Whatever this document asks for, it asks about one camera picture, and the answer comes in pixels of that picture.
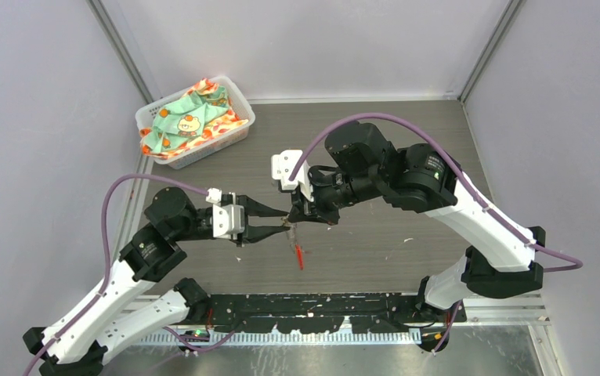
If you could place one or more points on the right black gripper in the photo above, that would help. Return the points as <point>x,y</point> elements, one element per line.
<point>314,210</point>

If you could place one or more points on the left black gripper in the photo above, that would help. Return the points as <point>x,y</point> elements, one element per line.
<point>254,207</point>

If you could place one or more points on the red keyring with metal chain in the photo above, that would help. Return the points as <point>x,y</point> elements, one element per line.
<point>292,236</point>

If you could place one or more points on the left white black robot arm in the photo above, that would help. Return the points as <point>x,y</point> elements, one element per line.
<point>92,333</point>

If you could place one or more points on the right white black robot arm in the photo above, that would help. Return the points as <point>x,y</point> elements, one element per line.
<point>500,259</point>

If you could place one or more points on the white plastic basket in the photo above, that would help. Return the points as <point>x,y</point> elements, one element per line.
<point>237,104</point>

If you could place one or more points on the colourful patterned cloth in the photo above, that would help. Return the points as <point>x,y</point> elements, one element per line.
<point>196,117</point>

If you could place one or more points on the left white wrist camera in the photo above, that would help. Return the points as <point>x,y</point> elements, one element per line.
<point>220,198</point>

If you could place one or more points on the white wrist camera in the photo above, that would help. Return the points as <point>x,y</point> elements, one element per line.
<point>220,198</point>
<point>282,166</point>

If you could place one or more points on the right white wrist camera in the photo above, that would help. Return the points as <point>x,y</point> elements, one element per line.
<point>282,166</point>

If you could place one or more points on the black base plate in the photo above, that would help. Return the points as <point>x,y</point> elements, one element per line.
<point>317,313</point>

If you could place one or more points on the aluminium front rail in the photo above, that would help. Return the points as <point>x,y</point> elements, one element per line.
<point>478,312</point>

